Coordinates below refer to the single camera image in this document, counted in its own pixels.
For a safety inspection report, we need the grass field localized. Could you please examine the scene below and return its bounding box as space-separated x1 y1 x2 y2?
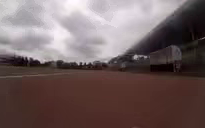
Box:
0 64 91 78

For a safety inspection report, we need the grandstand with roof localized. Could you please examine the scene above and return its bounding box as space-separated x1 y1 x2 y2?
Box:
108 0 205 76

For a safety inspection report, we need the white box trailer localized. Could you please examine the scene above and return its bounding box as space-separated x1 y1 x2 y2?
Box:
149 44 183 73

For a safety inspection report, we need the white kerb line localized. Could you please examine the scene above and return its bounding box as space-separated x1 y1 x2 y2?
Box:
0 70 81 80

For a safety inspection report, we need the low long building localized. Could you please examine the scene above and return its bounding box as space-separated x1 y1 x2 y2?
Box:
0 54 16 66

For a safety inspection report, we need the red running track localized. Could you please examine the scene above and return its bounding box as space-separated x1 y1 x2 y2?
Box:
0 68 205 128

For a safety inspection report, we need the row of trees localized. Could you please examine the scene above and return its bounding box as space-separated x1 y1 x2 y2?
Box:
11 55 109 70

